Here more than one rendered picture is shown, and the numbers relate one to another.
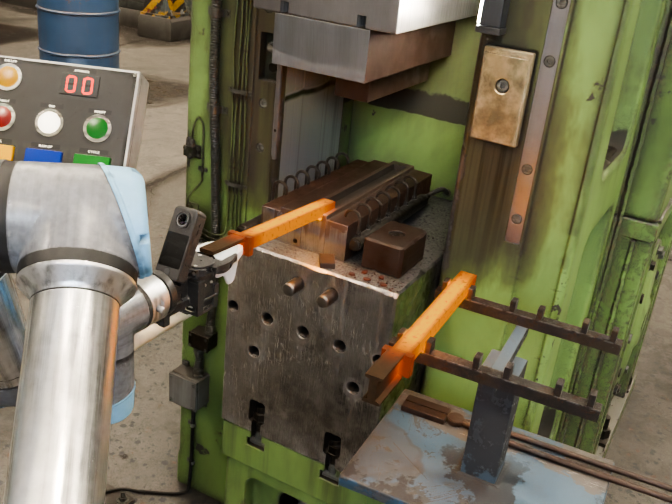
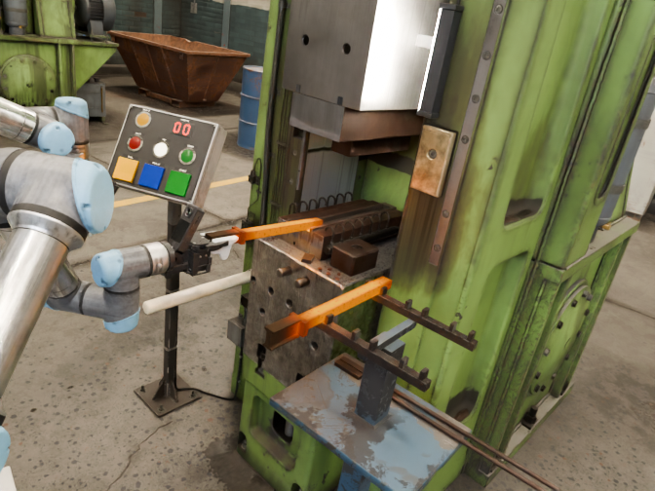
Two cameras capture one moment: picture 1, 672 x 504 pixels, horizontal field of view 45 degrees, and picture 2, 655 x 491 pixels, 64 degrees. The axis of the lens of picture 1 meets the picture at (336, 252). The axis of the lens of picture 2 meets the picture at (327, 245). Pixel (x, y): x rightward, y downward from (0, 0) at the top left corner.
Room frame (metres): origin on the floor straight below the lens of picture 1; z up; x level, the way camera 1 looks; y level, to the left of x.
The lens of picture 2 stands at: (0.09, -0.35, 1.58)
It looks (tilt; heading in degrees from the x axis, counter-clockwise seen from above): 24 degrees down; 13
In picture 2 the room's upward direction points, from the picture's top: 9 degrees clockwise
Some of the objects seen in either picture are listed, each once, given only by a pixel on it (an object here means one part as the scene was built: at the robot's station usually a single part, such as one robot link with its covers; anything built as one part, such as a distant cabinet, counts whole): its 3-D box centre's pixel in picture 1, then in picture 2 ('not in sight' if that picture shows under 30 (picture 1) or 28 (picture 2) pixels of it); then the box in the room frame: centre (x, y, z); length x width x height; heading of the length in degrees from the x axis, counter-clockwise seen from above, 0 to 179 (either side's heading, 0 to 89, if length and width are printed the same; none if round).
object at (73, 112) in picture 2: not in sight; (70, 120); (1.21, 0.63, 1.23); 0.09 x 0.08 x 0.11; 152
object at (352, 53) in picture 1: (370, 35); (363, 114); (1.68, -0.02, 1.32); 0.42 x 0.20 x 0.10; 153
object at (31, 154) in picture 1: (42, 168); (152, 176); (1.54, 0.61, 1.01); 0.07 x 0.05 x 0.07; 88
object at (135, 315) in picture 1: (106, 321); (121, 267); (0.97, 0.31, 1.01); 0.11 x 0.08 x 0.09; 153
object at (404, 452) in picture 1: (481, 472); (370, 416); (1.11, -0.29, 0.71); 0.40 x 0.30 x 0.02; 67
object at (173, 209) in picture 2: not in sight; (172, 284); (1.67, 0.60, 0.54); 0.04 x 0.04 x 1.08; 63
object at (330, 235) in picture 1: (351, 200); (344, 223); (1.68, -0.02, 0.96); 0.42 x 0.20 x 0.09; 153
